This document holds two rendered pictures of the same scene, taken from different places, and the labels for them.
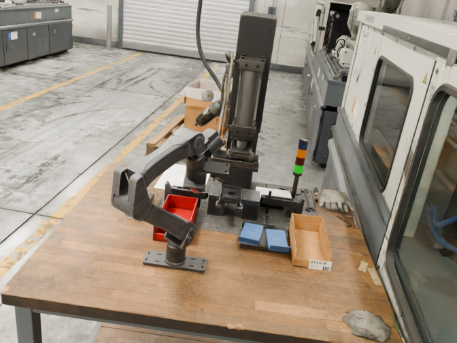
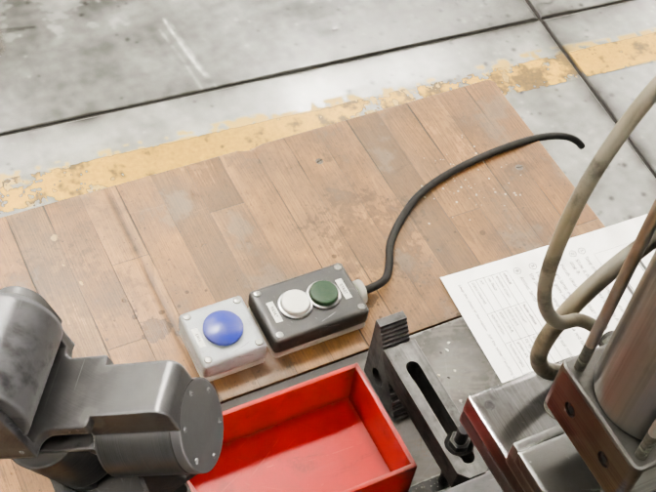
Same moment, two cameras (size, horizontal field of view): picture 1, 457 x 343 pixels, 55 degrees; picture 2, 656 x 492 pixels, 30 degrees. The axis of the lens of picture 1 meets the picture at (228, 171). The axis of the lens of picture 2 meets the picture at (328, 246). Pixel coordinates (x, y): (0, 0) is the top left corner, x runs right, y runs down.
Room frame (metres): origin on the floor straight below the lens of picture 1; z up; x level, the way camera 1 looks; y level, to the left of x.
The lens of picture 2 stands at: (1.13, -0.28, 1.93)
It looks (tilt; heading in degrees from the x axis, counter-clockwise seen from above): 51 degrees down; 54
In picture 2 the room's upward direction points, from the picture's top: 10 degrees clockwise
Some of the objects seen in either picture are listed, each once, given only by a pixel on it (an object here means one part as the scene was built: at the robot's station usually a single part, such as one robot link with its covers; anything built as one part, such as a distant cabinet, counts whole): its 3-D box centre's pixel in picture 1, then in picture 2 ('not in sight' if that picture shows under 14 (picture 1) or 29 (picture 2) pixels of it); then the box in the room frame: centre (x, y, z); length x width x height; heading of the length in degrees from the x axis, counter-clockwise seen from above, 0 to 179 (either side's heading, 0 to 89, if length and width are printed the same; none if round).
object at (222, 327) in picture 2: not in sight; (223, 330); (1.45, 0.33, 0.93); 0.04 x 0.04 x 0.02
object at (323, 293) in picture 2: not in sight; (323, 297); (1.56, 0.32, 0.93); 0.03 x 0.03 x 0.02
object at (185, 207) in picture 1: (177, 218); (262, 474); (1.42, 0.17, 0.93); 0.25 x 0.12 x 0.06; 178
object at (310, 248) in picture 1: (309, 241); not in sight; (1.37, -0.32, 0.93); 0.25 x 0.13 x 0.08; 178
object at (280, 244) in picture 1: (277, 237); not in sight; (1.36, -0.20, 0.93); 0.15 x 0.07 x 0.03; 3
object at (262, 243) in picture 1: (264, 237); not in sight; (1.39, -0.16, 0.91); 0.17 x 0.16 x 0.02; 88
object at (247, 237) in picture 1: (251, 231); not in sight; (1.38, -0.11, 0.93); 0.15 x 0.07 x 0.03; 170
